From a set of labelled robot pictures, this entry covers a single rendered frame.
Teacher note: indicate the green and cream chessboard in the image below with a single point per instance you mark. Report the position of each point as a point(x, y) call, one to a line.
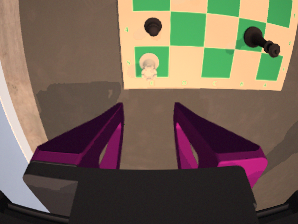
point(201, 43)

